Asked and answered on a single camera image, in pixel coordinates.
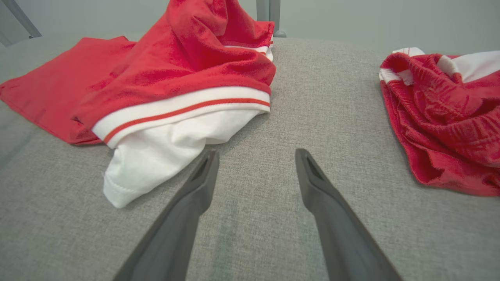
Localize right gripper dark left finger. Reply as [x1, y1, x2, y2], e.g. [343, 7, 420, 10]
[112, 149, 220, 281]

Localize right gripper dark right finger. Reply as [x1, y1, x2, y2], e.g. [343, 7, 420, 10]
[295, 148, 404, 281]

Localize red white-sleeved shirt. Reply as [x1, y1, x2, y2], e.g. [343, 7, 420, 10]
[0, 0, 277, 209]

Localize grey fabric sofa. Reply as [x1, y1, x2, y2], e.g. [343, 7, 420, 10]
[0, 33, 500, 281]

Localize red mesh sports shorts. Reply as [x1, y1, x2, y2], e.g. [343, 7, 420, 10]
[379, 47, 500, 197]

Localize grey metal post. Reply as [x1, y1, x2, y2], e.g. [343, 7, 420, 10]
[256, 0, 271, 24]
[269, 0, 287, 38]

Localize grey wall rail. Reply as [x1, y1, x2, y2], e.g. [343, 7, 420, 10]
[0, 0, 42, 39]

